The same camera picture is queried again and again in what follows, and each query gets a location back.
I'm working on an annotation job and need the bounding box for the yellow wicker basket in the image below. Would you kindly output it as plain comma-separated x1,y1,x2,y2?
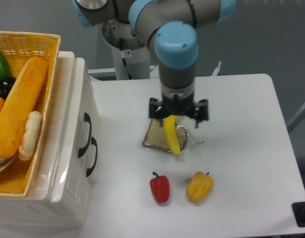
0,31,60,198

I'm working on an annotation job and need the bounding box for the white frame at right edge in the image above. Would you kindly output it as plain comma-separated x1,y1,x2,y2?
287,102,305,133

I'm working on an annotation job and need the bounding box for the black toy fruit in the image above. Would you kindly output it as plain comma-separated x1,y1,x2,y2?
0,76,16,100

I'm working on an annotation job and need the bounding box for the red toy bell pepper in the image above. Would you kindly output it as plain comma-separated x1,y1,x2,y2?
150,172,170,204

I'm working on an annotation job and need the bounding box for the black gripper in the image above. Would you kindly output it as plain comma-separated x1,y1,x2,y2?
149,93,209,128

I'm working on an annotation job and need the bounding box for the yellow toy banana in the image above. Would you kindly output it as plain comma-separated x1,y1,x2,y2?
164,115,181,156

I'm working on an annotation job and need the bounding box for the white top drawer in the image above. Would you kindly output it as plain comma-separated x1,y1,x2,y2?
51,58,99,206

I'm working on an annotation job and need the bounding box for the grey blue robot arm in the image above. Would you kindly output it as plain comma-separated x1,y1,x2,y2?
73,0,236,123

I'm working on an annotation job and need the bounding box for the wrapped bread slice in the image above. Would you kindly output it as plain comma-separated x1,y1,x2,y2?
142,119,204,154

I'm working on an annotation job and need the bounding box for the orange baguette loaf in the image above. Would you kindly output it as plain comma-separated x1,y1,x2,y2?
0,57,48,164

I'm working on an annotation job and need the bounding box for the yellow toy bell pepper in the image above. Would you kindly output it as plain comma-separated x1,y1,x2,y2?
186,172,214,203

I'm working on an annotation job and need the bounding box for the white drawer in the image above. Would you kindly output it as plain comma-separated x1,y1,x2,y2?
51,58,99,206
76,136,98,227

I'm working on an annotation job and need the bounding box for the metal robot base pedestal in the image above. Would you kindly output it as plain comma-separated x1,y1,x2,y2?
102,19,152,80

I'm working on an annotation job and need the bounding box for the small white braided bread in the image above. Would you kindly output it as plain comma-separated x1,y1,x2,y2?
18,111,42,161

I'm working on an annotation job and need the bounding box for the black device at table edge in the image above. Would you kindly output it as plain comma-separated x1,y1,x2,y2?
292,202,305,228

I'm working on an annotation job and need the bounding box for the white drawer cabinet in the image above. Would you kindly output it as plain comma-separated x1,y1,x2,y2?
0,51,100,230

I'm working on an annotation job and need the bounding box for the lower white drawer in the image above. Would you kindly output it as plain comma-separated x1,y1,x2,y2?
76,136,98,227

